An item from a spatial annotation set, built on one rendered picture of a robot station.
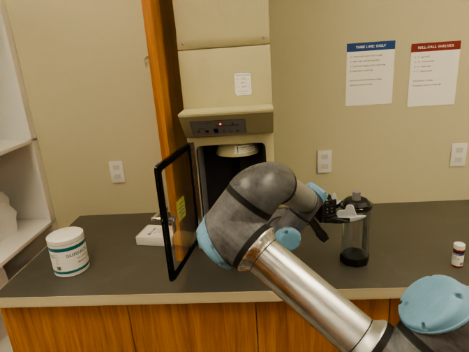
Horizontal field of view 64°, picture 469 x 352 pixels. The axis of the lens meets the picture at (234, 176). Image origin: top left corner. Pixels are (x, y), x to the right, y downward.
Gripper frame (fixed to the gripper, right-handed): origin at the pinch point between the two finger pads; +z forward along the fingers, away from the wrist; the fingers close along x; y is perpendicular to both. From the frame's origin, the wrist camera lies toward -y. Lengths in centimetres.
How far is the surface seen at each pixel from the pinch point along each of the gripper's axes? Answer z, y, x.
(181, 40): -48, 64, 27
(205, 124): -46, 35, 17
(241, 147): -32.7, 23.3, 24.8
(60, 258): -105, -5, 22
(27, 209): -138, -7, 93
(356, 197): 0.0, 5.2, -1.4
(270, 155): -23.2, 19.5, 19.3
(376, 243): 13.1, -21.1, 8.5
